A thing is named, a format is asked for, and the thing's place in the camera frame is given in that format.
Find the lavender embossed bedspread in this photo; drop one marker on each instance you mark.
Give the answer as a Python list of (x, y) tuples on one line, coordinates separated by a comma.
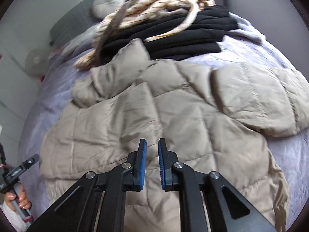
[(243, 45)]

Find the cream striped fur-trimmed coat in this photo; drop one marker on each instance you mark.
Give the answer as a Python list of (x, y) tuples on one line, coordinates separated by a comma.
[(131, 13)]

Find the person's left hand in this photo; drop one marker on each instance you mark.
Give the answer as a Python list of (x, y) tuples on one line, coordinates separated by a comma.
[(23, 200)]

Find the white electric fan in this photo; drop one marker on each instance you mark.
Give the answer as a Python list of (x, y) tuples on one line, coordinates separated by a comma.
[(37, 62)]

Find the beige puffer jacket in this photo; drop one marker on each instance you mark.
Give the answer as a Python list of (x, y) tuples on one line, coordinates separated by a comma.
[(214, 119)]

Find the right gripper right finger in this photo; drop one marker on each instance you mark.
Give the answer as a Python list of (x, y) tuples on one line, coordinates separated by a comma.
[(208, 202)]

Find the grey quilted headboard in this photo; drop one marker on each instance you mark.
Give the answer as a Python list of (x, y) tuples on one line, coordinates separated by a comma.
[(75, 22)]

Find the black folded garment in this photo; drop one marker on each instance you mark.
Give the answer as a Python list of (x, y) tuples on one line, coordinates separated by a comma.
[(201, 37)]

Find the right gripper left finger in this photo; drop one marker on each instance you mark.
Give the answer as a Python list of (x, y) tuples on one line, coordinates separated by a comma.
[(96, 202)]

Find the round cream cushion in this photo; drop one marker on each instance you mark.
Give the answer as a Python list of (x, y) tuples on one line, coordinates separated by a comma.
[(102, 8)]

